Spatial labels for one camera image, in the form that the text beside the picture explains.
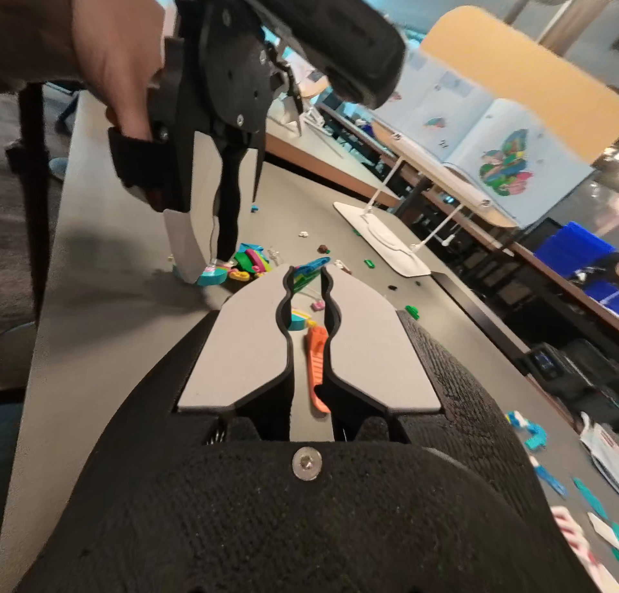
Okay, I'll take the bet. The orange brick separator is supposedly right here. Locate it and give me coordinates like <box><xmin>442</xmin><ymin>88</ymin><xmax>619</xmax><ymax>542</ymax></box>
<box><xmin>304</xmin><ymin>325</ymin><xmax>335</xmax><ymax>416</ymax></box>

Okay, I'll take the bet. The white wire book stand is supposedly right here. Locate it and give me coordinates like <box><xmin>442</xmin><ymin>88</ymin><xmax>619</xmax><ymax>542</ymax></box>
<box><xmin>334</xmin><ymin>155</ymin><xmax>490</xmax><ymax>278</ymax></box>

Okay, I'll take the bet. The grey table with wooden edge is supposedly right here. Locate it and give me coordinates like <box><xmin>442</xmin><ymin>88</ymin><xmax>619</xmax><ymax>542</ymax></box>
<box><xmin>263</xmin><ymin>114</ymin><xmax>403</xmax><ymax>208</ymax></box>

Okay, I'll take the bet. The person's left hand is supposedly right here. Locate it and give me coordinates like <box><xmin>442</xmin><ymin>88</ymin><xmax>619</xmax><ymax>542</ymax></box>
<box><xmin>73</xmin><ymin>0</ymin><xmax>166</xmax><ymax>141</ymax></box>

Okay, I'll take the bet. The open instruction booklet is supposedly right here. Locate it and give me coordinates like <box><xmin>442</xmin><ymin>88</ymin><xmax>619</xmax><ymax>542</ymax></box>
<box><xmin>372</xmin><ymin>47</ymin><xmax>596</xmax><ymax>229</ymax></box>

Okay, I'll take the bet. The colourful lego butterfly model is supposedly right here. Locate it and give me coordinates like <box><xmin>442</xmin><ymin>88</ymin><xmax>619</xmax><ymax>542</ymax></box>
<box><xmin>227</xmin><ymin>244</ymin><xmax>332</xmax><ymax>294</ymax></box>

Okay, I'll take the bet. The white paper leaflet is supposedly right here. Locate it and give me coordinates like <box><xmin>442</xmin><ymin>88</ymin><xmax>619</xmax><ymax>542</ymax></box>
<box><xmin>579</xmin><ymin>412</ymin><xmax>619</xmax><ymax>495</ymax></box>

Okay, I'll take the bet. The teal pink lego wing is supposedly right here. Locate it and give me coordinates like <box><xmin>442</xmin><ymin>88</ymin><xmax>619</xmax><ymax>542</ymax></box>
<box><xmin>196</xmin><ymin>261</ymin><xmax>229</xmax><ymax>287</ymax></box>

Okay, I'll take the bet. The tan board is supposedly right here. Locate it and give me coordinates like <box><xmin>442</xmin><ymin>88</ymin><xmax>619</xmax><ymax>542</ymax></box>
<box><xmin>420</xmin><ymin>5</ymin><xmax>619</xmax><ymax>164</ymax></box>

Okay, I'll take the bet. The cluster of colourful lego bricks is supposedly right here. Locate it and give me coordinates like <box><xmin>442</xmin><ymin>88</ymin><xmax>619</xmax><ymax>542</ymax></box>
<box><xmin>505</xmin><ymin>409</ymin><xmax>619</xmax><ymax>593</ymax></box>

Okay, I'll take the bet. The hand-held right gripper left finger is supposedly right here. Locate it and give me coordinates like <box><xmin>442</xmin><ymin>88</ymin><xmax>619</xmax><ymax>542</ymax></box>
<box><xmin>176</xmin><ymin>264</ymin><xmax>295</xmax><ymax>413</ymax></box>

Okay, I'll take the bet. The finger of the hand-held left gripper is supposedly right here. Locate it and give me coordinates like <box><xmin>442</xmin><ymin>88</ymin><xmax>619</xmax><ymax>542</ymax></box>
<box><xmin>163</xmin><ymin>130</ymin><xmax>225</xmax><ymax>285</ymax></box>
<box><xmin>217</xmin><ymin>147</ymin><xmax>260</xmax><ymax>261</ymax></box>

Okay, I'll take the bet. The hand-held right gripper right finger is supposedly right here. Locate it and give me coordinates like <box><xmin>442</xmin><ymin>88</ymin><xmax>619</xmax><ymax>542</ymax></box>
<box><xmin>319</xmin><ymin>266</ymin><xmax>444</xmax><ymax>416</ymax></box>

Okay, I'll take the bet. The blue plastic crate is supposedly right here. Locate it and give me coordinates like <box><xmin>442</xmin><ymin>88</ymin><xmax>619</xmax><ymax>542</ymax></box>
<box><xmin>534</xmin><ymin>221</ymin><xmax>617</xmax><ymax>278</ymax></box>

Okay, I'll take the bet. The black electronic device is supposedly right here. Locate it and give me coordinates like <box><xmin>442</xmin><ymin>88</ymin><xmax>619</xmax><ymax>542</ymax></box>
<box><xmin>520</xmin><ymin>343</ymin><xmax>598</xmax><ymax>413</ymax></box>

